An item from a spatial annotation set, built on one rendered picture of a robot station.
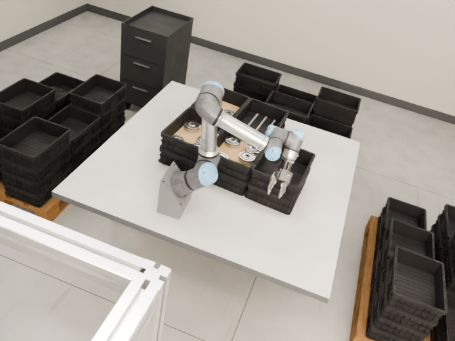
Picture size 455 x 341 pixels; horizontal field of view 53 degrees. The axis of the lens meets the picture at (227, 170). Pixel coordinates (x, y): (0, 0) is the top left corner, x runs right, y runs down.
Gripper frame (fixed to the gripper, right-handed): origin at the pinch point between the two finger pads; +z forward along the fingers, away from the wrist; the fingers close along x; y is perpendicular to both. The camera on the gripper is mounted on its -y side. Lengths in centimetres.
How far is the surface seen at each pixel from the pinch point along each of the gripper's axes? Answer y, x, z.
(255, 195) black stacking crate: -33.8, -1.4, 6.9
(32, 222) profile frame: 165, -75, 2
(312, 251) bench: -7.2, 33.7, 23.4
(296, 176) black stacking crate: -41.4, 20.7, -11.5
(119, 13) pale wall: -431, -181, -130
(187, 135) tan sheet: -67, -50, -12
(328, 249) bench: -9.5, 43.1, 19.7
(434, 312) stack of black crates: 6, 106, 31
